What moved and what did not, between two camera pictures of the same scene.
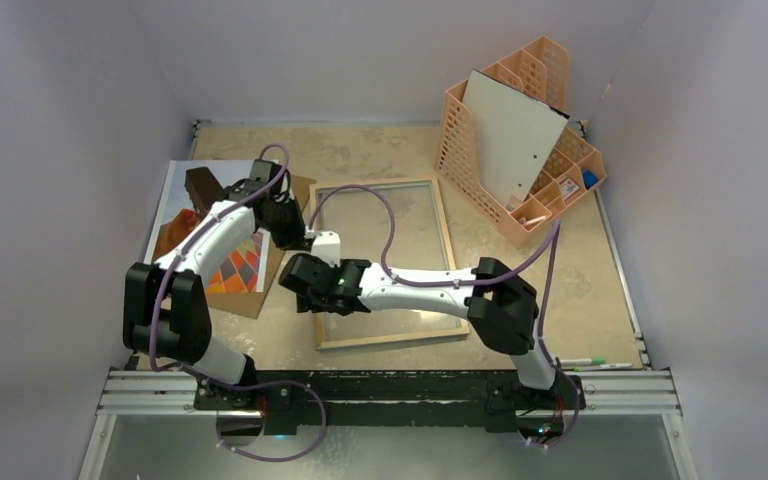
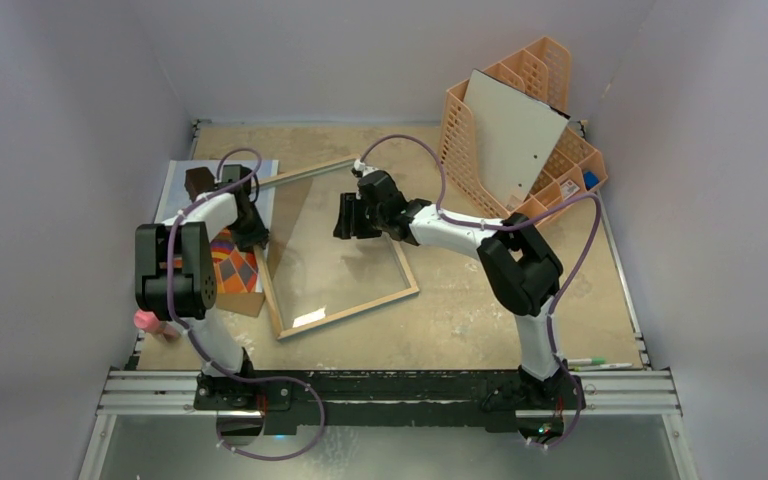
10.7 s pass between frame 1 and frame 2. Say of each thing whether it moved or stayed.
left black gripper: moved
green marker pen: stayed
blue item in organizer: stayed
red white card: stayed
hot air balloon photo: stayed
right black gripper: moved
